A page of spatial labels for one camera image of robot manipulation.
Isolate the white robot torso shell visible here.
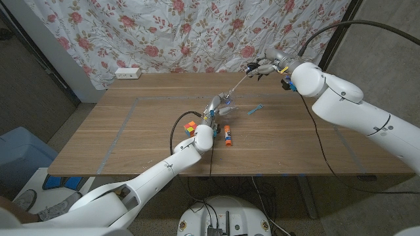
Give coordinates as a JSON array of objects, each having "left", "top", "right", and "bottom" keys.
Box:
[{"left": 0, "top": 226, "right": 134, "bottom": 236}]

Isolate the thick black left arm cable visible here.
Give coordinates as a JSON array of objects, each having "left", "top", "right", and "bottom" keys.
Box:
[{"left": 169, "top": 111, "right": 203, "bottom": 201}]

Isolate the multicoloured Rubik's cube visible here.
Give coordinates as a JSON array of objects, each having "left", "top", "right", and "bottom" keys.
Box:
[{"left": 183, "top": 121, "right": 198, "bottom": 138}]

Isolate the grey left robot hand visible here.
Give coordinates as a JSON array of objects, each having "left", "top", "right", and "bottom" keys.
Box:
[{"left": 200, "top": 92, "right": 239, "bottom": 127}]

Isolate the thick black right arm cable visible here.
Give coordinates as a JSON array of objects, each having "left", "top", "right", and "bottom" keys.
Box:
[{"left": 297, "top": 20, "right": 420, "bottom": 58}]

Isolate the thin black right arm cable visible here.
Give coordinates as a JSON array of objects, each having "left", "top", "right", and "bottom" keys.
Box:
[{"left": 299, "top": 93, "right": 420, "bottom": 195}]

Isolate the black backdrop stand pole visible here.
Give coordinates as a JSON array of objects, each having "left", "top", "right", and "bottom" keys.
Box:
[{"left": 316, "top": 0, "right": 364, "bottom": 72}]

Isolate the person's brown limb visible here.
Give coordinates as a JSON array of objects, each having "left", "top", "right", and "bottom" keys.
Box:
[{"left": 0, "top": 195, "right": 39, "bottom": 226}]

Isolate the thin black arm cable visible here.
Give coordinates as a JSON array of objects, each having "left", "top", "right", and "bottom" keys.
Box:
[
  {"left": 205, "top": 147, "right": 216, "bottom": 199},
  {"left": 299, "top": 93, "right": 420, "bottom": 195}
]

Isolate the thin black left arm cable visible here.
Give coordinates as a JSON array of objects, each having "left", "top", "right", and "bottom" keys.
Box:
[{"left": 205, "top": 147, "right": 216, "bottom": 199}]

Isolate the white floor cable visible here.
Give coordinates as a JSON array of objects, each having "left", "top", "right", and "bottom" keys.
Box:
[{"left": 251, "top": 176, "right": 292, "bottom": 236}]

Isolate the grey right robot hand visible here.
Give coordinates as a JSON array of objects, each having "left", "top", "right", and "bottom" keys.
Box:
[{"left": 245, "top": 47, "right": 303, "bottom": 82}]

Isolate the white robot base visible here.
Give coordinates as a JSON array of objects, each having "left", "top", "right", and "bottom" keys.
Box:
[{"left": 177, "top": 195, "right": 272, "bottom": 236}]

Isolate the white platform with blue pads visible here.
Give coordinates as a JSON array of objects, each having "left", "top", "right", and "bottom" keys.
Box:
[{"left": 12, "top": 167, "right": 96, "bottom": 214}]

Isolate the blue plastic bin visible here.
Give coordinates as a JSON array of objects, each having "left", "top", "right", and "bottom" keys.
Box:
[{"left": 0, "top": 127, "right": 59, "bottom": 189}]

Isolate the black spray trigger cap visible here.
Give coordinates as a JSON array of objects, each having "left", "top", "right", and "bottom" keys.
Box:
[{"left": 228, "top": 60, "right": 264, "bottom": 96}]

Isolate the grey table leg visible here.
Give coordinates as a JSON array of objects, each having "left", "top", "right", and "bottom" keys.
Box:
[{"left": 297, "top": 176, "right": 318, "bottom": 220}]

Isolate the clear spray bottle body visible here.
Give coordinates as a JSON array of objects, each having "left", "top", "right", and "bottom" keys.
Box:
[{"left": 222, "top": 94, "right": 239, "bottom": 116}]

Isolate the grey sneaker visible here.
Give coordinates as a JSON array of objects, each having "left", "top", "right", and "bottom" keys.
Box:
[
  {"left": 12, "top": 189, "right": 37, "bottom": 211},
  {"left": 35, "top": 191, "right": 83, "bottom": 222}
]

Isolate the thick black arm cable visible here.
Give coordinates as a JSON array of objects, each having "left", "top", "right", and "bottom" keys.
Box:
[
  {"left": 169, "top": 111, "right": 203, "bottom": 201},
  {"left": 297, "top": 20, "right": 420, "bottom": 58}
]

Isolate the white power strip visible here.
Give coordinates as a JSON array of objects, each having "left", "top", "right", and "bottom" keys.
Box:
[{"left": 114, "top": 67, "right": 142, "bottom": 80}]

